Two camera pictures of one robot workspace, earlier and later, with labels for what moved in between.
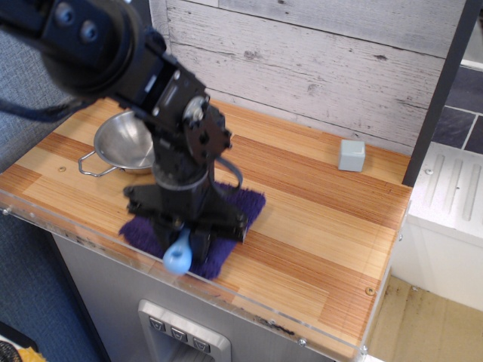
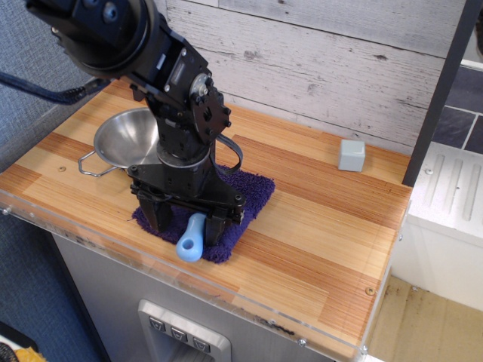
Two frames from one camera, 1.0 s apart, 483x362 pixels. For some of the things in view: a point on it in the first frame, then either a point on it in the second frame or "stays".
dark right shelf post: [469, 16] stays
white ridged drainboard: [447, 194] stays
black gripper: [186, 197] → [200, 186]
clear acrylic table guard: [270, 317] stays
